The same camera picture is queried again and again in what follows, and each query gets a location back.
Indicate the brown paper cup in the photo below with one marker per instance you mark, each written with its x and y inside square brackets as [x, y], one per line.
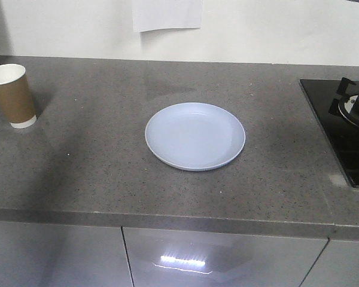
[15, 96]

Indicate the light blue plastic plate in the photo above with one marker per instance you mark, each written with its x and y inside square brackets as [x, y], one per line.
[195, 136]

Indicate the grey cabinet door middle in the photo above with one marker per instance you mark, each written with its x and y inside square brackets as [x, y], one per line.
[189, 258]

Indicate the black glass gas stove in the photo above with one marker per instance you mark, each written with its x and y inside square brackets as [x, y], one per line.
[324, 96]

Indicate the silver stove burner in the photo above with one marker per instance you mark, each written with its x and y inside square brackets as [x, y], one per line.
[349, 109]

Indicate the grey side cabinet door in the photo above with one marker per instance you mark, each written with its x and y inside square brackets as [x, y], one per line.
[62, 255]

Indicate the grey upper drawer front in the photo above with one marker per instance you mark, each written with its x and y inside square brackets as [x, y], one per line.
[338, 265]

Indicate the white paper sheet on wall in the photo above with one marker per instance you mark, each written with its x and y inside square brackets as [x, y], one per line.
[156, 15]

